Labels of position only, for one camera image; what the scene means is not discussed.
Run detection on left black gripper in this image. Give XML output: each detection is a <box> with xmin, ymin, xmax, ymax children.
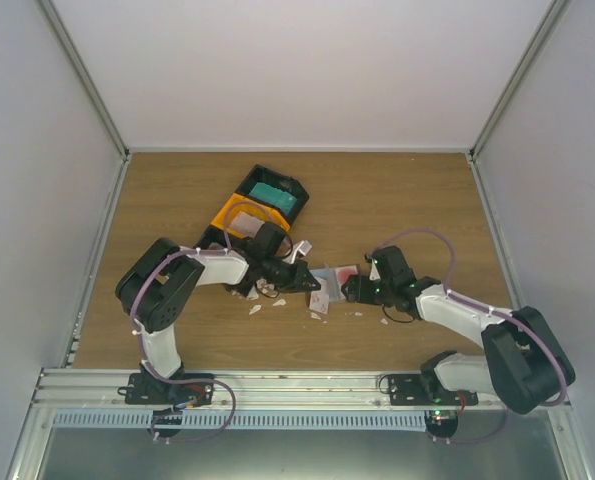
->
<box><xmin>263</xmin><ymin>256</ymin><xmax>321</xmax><ymax>294</ymax></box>

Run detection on brown leather card holder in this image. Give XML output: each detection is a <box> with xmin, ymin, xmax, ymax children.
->
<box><xmin>311</xmin><ymin>265</ymin><xmax>346</xmax><ymax>302</ymax></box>

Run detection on white red credit card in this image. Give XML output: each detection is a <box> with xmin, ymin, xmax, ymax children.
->
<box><xmin>333</xmin><ymin>265</ymin><xmax>359</xmax><ymax>289</ymax></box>

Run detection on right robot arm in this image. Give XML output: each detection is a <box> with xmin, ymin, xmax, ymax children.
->
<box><xmin>341</xmin><ymin>246</ymin><xmax>576</xmax><ymax>414</ymax></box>

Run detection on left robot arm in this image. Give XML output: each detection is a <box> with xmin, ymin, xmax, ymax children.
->
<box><xmin>115</xmin><ymin>221</ymin><xmax>321</xmax><ymax>404</ymax></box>

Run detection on white card stack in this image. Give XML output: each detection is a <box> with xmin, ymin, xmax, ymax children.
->
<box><xmin>228</xmin><ymin>212</ymin><xmax>265</xmax><ymax>238</ymax></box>

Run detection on teal card stack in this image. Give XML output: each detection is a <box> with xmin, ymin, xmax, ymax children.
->
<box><xmin>249</xmin><ymin>182</ymin><xmax>297</xmax><ymax>215</ymax></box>

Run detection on black bin teal cards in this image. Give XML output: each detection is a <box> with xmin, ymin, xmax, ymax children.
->
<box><xmin>235</xmin><ymin>164</ymin><xmax>310</xmax><ymax>226</ymax></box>

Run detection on orange bin white cards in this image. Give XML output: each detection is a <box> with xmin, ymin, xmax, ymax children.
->
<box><xmin>211</xmin><ymin>193</ymin><xmax>291</xmax><ymax>238</ymax></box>

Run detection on black bin red cards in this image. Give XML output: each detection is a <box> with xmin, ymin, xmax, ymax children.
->
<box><xmin>196</xmin><ymin>227</ymin><xmax>248</xmax><ymax>296</ymax></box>

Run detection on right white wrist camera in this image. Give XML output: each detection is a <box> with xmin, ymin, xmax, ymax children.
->
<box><xmin>365</xmin><ymin>253</ymin><xmax>381</xmax><ymax>281</ymax></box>

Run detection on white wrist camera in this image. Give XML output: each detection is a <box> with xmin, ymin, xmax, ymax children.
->
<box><xmin>365</xmin><ymin>253</ymin><xmax>381</xmax><ymax>281</ymax></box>
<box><xmin>287</xmin><ymin>240</ymin><xmax>312</xmax><ymax>264</ymax></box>

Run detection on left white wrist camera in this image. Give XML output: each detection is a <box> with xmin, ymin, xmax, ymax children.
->
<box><xmin>287</xmin><ymin>240</ymin><xmax>312</xmax><ymax>264</ymax></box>

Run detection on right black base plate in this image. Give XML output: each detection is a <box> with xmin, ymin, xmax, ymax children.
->
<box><xmin>376</xmin><ymin>373</ymin><xmax>479</xmax><ymax>407</ymax></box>

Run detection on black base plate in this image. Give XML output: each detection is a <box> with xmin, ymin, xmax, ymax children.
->
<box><xmin>376</xmin><ymin>373</ymin><xmax>479</xmax><ymax>407</ymax></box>
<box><xmin>117</xmin><ymin>372</ymin><xmax>214</xmax><ymax>407</ymax></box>

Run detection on aluminium front rail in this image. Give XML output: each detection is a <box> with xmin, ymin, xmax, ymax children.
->
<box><xmin>31</xmin><ymin>367</ymin><xmax>573</xmax><ymax>411</ymax></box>

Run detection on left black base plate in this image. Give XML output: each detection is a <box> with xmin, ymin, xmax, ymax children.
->
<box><xmin>117</xmin><ymin>372</ymin><xmax>214</xmax><ymax>407</ymax></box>

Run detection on grey slotted cable duct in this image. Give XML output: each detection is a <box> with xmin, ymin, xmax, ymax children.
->
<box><xmin>53</xmin><ymin>409</ymin><xmax>426</xmax><ymax>432</ymax></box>

